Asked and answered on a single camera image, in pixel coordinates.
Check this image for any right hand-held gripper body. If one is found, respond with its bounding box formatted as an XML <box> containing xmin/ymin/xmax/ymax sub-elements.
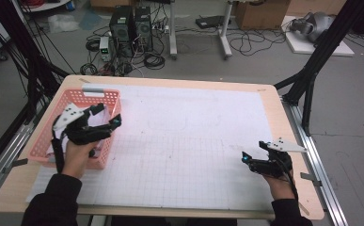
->
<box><xmin>249</xmin><ymin>137</ymin><xmax>308</xmax><ymax>179</ymax></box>

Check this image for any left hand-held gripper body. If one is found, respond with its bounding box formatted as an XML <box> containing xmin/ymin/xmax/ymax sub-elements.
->
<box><xmin>52</xmin><ymin>103</ymin><xmax>113</xmax><ymax>146</ymax></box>

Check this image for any lilac printed towel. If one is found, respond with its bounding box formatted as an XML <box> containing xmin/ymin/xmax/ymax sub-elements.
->
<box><xmin>46</xmin><ymin>106</ymin><xmax>117</xmax><ymax>159</ymax></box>

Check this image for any pink plastic basket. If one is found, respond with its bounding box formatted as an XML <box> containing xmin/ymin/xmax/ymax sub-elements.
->
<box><xmin>27</xmin><ymin>89</ymin><xmax>122</xmax><ymax>170</ymax></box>

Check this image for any person's right hand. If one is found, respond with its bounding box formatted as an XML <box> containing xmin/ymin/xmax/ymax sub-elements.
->
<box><xmin>262</xmin><ymin>173</ymin><xmax>295</xmax><ymax>202</ymax></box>

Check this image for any person's left hand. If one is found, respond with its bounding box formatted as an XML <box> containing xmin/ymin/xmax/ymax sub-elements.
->
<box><xmin>58</xmin><ymin>139</ymin><xmax>101</xmax><ymax>180</ymax></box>

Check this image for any thin wooden stick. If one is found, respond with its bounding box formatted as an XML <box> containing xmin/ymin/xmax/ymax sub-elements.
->
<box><xmin>296</xmin><ymin>201</ymin><xmax>310</xmax><ymax>217</ymax></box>

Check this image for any white bench power supply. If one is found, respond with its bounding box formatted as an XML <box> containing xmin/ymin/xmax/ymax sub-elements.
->
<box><xmin>99</xmin><ymin>36</ymin><xmax>112</xmax><ymax>62</ymax></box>

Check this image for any white grid mat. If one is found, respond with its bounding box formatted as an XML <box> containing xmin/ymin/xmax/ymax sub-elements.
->
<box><xmin>25</xmin><ymin>83</ymin><xmax>292</xmax><ymax>212</ymax></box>

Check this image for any black computer tower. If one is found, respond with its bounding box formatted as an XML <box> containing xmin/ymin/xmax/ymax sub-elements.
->
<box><xmin>134</xmin><ymin>6</ymin><xmax>154</xmax><ymax>53</ymax></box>
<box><xmin>108</xmin><ymin>5</ymin><xmax>135</xmax><ymax>57</ymax></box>

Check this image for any blue sheet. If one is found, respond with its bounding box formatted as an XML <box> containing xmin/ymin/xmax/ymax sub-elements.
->
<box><xmin>77</xmin><ymin>8</ymin><xmax>103</xmax><ymax>31</ymax></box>

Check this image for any clear plastic bag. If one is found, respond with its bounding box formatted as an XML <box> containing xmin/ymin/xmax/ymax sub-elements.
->
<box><xmin>47</xmin><ymin>13</ymin><xmax>80</xmax><ymax>34</ymax></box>

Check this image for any white power strip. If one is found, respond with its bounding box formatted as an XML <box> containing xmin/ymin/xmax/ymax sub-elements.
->
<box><xmin>152</xmin><ymin>24</ymin><xmax>170</xmax><ymax>34</ymax></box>

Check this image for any white desk leg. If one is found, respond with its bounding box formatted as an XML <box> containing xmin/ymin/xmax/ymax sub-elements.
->
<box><xmin>168</xmin><ymin>0</ymin><xmax>178</xmax><ymax>60</ymax></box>
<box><xmin>218</xmin><ymin>0</ymin><xmax>234</xmax><ymax>60</ymax></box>

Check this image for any flat cardboard box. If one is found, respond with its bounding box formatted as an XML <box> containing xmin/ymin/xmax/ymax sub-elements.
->
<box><xmin>89</xmin><ymin>0</ymin><xmax>136</xmax><ymax>8</ymax></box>

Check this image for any white floor board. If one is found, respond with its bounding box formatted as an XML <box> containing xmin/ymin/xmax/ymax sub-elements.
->
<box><xmin>281</xmin><ymin>15</ymin><xmax>356</xmax><ymax>57</ymax></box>

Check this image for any grey rounded machine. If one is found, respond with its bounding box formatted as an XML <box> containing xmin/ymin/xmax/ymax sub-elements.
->
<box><xmin>289</xmin><ymin>11</ymin><xmax>336</xmax><ymax>43</ymax></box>

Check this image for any large cardboard box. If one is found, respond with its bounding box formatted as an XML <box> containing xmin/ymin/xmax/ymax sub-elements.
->
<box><xmin>234</xmin><ymin>0</ymin><xmax>292</xmax><ymax>31</ymax></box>

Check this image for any black flat device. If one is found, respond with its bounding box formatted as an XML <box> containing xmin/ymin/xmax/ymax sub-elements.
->
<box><xmin>195</xmin><ymin>14</ymin><xmax>232</xmax><ymax>29</ymax></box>

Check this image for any wide cardboard box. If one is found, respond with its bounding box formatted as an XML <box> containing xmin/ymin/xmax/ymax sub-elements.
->
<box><xmin>287</xmin><ymin>0</ymin><xmax>348</xmax><ymax>17</ymax></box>

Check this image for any right hand-held gripper cable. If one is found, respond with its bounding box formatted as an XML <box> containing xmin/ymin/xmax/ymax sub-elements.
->
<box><xmin>279</xmin><ymin>159</ymin><xmax>299</xmax><ymax>202</ymax></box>

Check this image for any hand-held gripper cable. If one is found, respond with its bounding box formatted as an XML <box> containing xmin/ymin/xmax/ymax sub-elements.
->
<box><xmin>51</xmin><ymin>116</ymin><xmax>66</xmax><ymax>175</ymax></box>
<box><xmin>279</xmin><ymin>159</ymin><xmax>299</xmax><ymax>202</ymax></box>

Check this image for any left hand-held gripper cable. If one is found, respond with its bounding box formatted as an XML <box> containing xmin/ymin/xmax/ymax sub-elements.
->
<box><xmin>51</xmin><ymin>116</ymin><xmax>66</xmax><ymax>175</ymax></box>

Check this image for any grey metal bracket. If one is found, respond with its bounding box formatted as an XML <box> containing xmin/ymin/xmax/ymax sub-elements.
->
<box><xmin>300</xmin><ymin>171</ymin><xmax>324</xmax><ymax>187</ymax></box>
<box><xmin>2</xmin><ymin>158</ymin><xmax>29</xmax><ymax>173</ymax></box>

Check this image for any coiled black cable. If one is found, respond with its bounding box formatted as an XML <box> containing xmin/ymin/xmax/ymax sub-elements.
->
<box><xmin>79</xmin><ymin>62</ymin><xmax>99</xmax><ymax>76</ymax></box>
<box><xmin>143</xmin><ymin>53</ymin><xmax>166</xmax><ymax>71</ymax></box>

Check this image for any aluminium rail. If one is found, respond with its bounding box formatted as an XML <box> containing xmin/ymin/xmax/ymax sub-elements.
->
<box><xmin>0</xmin><ymin>103</ymin><xmax>51</xmax><ymax>206</ymax></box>
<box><xmin>281</xmin><ymin>97</ymin><xmax>348</xmax><ymax>226</ymax></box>

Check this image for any loose black floor cable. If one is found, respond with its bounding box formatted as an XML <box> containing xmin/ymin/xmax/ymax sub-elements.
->
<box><xmin>228</xmin><ymin>27</ymin><xmax>287</xmax><ymax>57</ymax></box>

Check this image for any black frame strut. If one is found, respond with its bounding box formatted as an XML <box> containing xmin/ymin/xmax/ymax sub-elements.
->
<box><xmin>0</xmin><ymin>0</ymin><xmax>71</xmax><ymax>123</ymax></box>
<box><xmin>273</xmin><ymin>0</ymin><xmax>364</xmax><ymax>137</ymax></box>

